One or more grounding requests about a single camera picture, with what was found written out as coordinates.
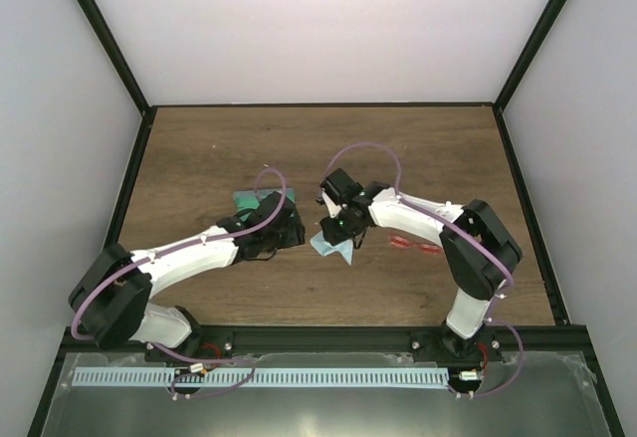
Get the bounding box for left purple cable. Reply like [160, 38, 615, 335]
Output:
[70, 167, 290, 402]

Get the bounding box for red transparent sunglasses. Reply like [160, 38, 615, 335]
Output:
[388, 235, 444, 255]

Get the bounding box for teal glasses case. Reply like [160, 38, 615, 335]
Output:
[233, 188, 279, 211]

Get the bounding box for light blue cleaning cloth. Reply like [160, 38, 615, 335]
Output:
[310, 232, 354, 266]

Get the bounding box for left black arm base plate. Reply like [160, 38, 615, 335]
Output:
[145, 337, 235, 364]

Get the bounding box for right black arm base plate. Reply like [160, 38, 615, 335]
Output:
[410, 326, 502, 366]

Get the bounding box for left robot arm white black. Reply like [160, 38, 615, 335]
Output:
[68, 191, 306, 361]

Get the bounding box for light blue slotted cable duct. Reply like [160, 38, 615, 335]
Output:
[71, 367, 449, 390]

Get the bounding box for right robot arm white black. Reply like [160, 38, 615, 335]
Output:
[311, 168, 523, 360]

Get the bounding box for metal front plate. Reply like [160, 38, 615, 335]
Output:
[42, 352, 611, 436]

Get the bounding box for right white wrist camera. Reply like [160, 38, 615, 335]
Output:
[317, 190, 341, 218]

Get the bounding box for purple cable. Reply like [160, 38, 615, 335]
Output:
[323, 141, 525, 400]
[70, 167, 290, 402]

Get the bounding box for black aluminium frame rail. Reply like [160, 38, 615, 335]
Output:
[64, 325, 588, 356]

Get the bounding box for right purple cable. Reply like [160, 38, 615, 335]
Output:
[323, 141, 525, 400]

